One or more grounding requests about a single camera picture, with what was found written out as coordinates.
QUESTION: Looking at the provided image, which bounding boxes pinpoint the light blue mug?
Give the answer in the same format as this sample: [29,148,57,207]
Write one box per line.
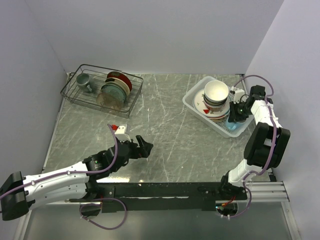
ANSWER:
[225,119,246,131]

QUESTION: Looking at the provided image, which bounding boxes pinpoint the red rimmed bottom plate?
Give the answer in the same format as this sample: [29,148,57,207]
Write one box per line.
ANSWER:
[195,104,230,122]

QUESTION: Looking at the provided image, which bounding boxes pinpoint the dark striped bottom bowl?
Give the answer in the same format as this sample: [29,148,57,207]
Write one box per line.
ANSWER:
[203,95,228,106]

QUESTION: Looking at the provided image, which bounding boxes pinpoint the white top bowl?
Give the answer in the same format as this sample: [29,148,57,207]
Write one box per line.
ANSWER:
[207,106,225,114]

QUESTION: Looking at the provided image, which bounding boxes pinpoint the white light blue bowl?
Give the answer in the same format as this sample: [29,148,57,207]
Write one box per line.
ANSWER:
[204,80,229,103]

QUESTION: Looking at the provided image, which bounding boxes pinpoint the white watermelon pattern plate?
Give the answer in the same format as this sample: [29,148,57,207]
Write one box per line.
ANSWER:
[193,89,231,109]

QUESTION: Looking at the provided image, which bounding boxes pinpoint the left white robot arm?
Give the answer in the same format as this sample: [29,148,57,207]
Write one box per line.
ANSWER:
[0,135,153,221]

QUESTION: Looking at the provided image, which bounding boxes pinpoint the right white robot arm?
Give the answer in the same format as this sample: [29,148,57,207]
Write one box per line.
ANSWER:
[218,85,291,200]

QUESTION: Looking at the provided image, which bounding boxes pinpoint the white plastic perforated bin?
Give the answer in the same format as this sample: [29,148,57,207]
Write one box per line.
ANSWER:
[182,76,254,138]

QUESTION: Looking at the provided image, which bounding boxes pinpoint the clear brown glass plate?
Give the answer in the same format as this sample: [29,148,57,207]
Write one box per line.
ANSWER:
[96,92,123,111]

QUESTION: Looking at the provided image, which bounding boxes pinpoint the teal patterned plate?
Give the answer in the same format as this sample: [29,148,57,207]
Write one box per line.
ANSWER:
[100,83,127,103]

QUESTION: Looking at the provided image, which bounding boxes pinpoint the cream plate in rack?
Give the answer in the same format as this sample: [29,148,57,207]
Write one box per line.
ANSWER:
[105,77,131,96]

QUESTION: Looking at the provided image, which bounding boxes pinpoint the dark red plate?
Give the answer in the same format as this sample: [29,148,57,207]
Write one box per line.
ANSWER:
[107,71,133,91]

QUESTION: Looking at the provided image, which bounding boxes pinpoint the grey ceramic mug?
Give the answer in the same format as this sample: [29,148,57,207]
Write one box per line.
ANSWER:
[76,73,93,93]

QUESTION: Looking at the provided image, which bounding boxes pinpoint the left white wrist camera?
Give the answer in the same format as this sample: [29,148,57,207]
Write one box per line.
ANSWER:
[111,124,131,142]

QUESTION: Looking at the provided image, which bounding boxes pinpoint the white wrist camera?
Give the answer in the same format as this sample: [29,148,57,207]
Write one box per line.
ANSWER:
[230,86,245,104]
[111,124,131,142]

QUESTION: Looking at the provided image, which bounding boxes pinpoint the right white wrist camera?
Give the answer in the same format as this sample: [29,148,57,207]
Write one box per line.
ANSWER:
[230,86,245,104]

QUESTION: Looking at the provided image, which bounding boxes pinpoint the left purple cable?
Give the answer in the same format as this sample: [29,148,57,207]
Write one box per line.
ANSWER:
[0,123,128,230]

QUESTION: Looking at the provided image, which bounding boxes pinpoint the purple cable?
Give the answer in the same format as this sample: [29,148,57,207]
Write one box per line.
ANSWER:
[224,74,278,221]
[0,123,128,230]

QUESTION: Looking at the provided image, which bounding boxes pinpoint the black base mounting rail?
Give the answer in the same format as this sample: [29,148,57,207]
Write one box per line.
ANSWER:
[69,182,247,213]

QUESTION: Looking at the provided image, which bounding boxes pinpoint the black wire dish rack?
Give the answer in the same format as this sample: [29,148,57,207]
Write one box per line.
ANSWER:
[60,64,144,118]

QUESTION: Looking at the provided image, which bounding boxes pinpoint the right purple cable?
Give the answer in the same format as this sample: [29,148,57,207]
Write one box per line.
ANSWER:
[224,74,278,221]

